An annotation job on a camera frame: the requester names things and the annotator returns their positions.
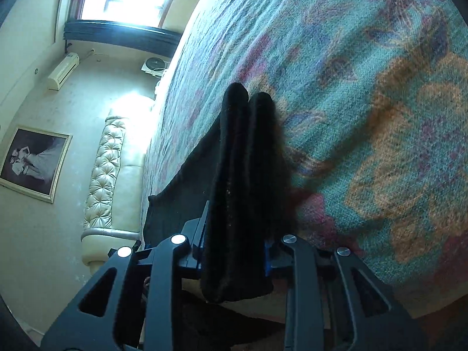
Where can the framed wall picture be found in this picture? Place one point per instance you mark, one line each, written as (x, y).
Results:
(33, 162)

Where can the white fan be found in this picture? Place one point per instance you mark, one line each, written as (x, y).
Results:
(155, 65)

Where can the cream tufted headboard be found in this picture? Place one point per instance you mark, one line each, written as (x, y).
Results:
(106, 175)

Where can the dark blue curtain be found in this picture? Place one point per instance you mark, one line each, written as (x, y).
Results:
(120, 36)

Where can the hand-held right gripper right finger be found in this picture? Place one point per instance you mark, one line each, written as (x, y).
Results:
(268, 259)

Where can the white wall air conditioner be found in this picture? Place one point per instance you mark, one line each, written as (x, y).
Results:
(63, 71)

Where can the black pants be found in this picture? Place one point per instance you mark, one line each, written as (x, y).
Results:
(241, 190)

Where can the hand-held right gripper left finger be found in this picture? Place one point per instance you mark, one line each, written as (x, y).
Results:
(199, 244)

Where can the floral bed blanket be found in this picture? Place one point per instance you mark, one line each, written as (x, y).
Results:
(365, 80)

